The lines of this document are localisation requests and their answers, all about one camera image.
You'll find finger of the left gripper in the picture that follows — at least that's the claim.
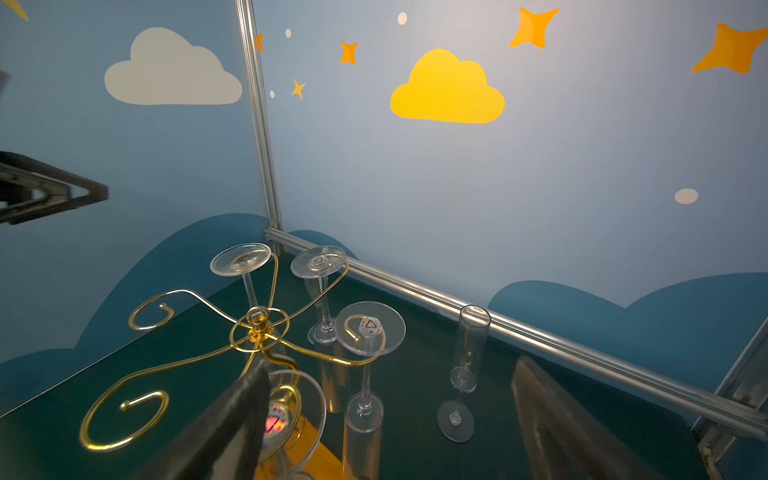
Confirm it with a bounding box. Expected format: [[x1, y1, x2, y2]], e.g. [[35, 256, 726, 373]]
[[1, 151, 109, 225]]

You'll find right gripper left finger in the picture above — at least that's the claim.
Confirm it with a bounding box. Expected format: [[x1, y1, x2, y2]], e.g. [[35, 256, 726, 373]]
[[132, 360, 271, 479]]

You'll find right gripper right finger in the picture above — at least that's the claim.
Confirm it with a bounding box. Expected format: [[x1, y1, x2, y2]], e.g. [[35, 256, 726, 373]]
[[511, 356, 662, 479]]

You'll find orange wooden rack base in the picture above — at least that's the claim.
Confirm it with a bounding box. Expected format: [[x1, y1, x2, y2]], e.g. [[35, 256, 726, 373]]
[[254, 417, 345, 479]]

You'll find clear flute glass front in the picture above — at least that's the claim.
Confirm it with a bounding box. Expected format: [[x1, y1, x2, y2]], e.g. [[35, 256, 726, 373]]
[[436, 305, 491, 443]]

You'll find gold wire glass rack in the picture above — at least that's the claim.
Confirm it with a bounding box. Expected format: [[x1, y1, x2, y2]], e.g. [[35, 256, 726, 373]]
[[79, 251, 374, 453]]

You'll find aluminium frame right post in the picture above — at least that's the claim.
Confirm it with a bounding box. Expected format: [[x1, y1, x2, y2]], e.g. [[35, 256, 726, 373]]
[[691, 319, 767, 479]]

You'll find aluminium frame post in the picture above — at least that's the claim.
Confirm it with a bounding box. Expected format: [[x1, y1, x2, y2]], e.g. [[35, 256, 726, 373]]
[[235, 0, 283, 230], [691, 319, 767, 479]]

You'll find aluminium frame left post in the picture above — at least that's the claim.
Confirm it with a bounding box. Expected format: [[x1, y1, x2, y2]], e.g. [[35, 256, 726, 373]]
[[235, 0, 283, 230]]

